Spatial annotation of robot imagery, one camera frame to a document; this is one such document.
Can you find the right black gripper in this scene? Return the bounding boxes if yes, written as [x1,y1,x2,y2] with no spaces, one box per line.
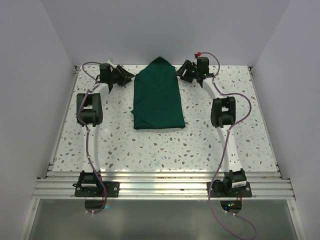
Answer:
[174,60,199,84]

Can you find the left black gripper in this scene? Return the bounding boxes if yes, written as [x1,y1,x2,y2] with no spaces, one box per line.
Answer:
[109,65,135,87]

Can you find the green surgical cloth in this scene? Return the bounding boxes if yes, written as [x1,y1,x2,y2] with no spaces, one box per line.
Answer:
[131,56,186,130]

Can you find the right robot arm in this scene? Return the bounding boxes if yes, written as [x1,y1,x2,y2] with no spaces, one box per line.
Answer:
[175,56,247,197]

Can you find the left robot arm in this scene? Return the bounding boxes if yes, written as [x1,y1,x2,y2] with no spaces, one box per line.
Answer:
[76,61,135,197]

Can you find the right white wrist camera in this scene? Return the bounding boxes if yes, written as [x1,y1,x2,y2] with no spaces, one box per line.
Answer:
[194,51,202,60]

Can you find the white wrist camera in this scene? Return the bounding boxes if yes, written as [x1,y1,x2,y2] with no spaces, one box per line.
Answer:
[194,51,202,60]
[107,58,117,68]

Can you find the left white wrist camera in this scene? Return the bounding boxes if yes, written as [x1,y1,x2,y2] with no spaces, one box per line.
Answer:
[107,58,117,68]

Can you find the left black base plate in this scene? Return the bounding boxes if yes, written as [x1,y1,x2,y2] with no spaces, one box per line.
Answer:
[72,181,120,198]

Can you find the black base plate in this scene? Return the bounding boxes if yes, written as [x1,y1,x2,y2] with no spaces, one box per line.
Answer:
[206,180,253,198]
[72,181,120,198]

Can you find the aluminium mounting rail frame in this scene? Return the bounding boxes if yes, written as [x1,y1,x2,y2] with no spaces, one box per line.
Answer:
[20,65,306,240]

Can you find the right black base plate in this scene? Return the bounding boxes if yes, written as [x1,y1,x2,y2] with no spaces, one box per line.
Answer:
[206,180,253,198]

